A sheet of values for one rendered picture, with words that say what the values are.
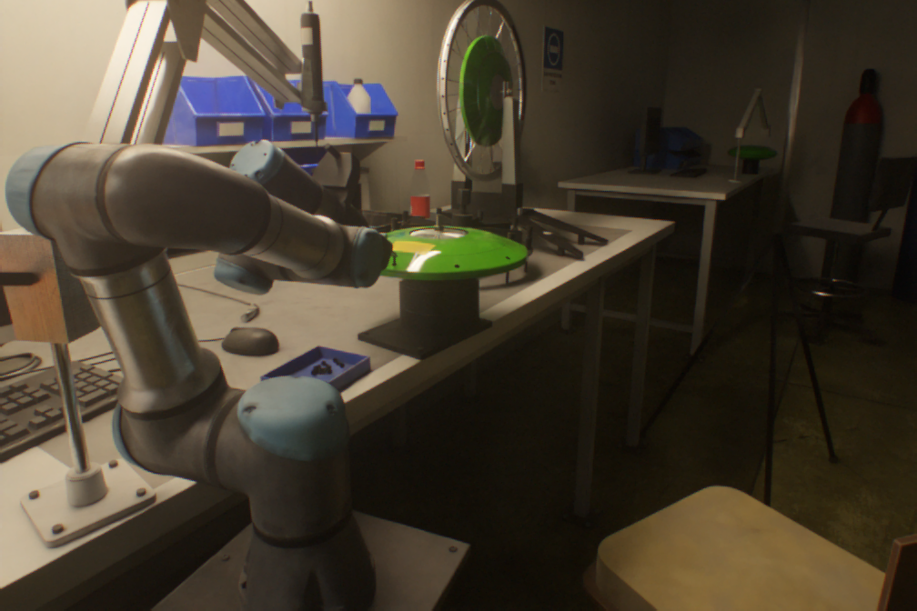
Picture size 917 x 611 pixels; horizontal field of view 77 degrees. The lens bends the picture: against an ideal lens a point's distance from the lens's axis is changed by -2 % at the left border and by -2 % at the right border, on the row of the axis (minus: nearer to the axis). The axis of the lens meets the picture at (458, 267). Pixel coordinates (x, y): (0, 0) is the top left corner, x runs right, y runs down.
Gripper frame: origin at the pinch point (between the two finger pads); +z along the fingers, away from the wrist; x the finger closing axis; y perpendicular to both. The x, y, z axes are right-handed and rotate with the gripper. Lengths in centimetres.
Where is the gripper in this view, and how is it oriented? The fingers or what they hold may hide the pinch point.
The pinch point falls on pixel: (394, 255)
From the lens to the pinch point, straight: 93.1
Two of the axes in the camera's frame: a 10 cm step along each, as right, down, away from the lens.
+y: -2.6, 9.2, -2.9
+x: 8.9, 1.1, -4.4
